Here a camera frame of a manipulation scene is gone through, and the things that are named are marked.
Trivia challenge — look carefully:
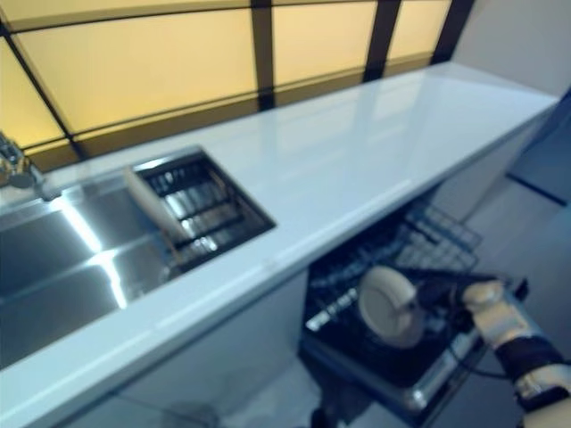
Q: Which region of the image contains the black silver robot right hand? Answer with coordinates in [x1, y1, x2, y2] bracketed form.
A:
[394, 272, 474, 316]

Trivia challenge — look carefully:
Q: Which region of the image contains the cream round ceramic plate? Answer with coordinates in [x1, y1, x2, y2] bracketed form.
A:
[122, 166, 191, 244]
[358, 266, 427, 350]

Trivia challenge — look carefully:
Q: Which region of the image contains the grey glossy cabinet door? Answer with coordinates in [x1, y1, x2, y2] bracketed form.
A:
[426, 105, 561, 225]
[109, 266, 314, 428]

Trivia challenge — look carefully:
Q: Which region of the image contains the black sink dish rack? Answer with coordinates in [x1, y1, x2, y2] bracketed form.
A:
[132, 152, 276, 274]

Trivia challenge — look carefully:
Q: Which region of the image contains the stainless steel sink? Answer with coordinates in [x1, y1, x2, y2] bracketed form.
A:
[0, 144, 277, 372]

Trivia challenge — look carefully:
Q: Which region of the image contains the yellow panelled window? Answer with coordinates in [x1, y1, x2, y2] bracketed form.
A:
[0, 0, 469, 173]

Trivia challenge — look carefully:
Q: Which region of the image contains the chrome kitchen faucet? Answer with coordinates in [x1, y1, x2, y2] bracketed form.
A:
[0, 130, 62, 202]

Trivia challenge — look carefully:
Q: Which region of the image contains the grey wire dishwasher rack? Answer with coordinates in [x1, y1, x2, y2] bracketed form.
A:
[306, 202, 487, 353]

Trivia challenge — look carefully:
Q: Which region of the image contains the silver dishwasher door handle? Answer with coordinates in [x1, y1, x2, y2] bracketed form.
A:
[403, 332, 488, 412]

